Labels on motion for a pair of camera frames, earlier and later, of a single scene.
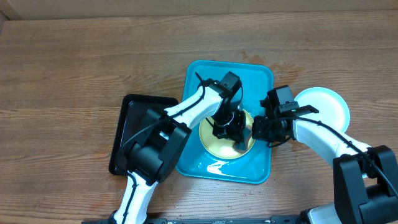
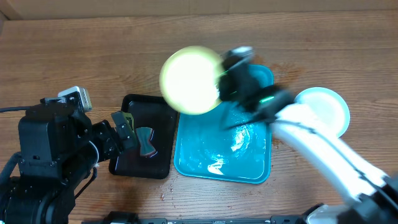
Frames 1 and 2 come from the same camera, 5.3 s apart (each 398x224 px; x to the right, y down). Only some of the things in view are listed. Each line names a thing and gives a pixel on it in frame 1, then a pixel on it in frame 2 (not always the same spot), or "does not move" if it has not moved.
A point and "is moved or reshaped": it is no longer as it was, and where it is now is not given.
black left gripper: x=235 y=132 → x=102 y=131
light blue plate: x=333 y=109 does not move
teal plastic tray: x=254 y=165 does not move
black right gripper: x=260 y=134 → x=224 y=88
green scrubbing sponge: x=242 y=145 is moved or reshaped
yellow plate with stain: x=224 y=148 → x=188 y=79
